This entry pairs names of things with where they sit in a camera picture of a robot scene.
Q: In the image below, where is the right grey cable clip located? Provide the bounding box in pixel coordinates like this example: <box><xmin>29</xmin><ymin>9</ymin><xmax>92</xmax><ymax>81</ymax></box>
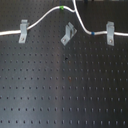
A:
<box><xmin>106</xmin><ymin>21</ymin><xmax>115</xmax><ymax>46</ymax></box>

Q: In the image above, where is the middle grey cable clip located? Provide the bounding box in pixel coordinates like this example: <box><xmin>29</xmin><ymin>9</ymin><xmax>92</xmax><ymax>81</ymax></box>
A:
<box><xmin>61</xmin><ymin>23</ymin><xmax>77</xmax><ymax>45</ymax></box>

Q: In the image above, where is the white cable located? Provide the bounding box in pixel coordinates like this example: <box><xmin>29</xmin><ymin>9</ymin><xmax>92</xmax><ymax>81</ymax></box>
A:
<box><xmin>0</xmin><ymin>0</ymin><xmax>128</xmax><ymax>37</ymax></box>

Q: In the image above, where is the grey cable clip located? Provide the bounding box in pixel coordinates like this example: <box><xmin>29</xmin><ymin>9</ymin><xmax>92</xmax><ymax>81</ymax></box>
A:
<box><xmin>61</xmin><ymin>23</ymin><xmax>77</xmax><ymax>45</ymax></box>
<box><xmin>106</xmin><ymin>21</ymin><xmax>115</xmax><ymax>46</ymax></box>
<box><xmin>19</xmin><ymin>20</ymin><xmax>29</xmax><ymax>43</ymax></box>

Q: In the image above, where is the left grey cable clip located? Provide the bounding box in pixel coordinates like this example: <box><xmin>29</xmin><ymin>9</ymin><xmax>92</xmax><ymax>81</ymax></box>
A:
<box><xmin>19</xmin><ymin>20</ymin><xmax>29</xmax><ymax>43</ymax></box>

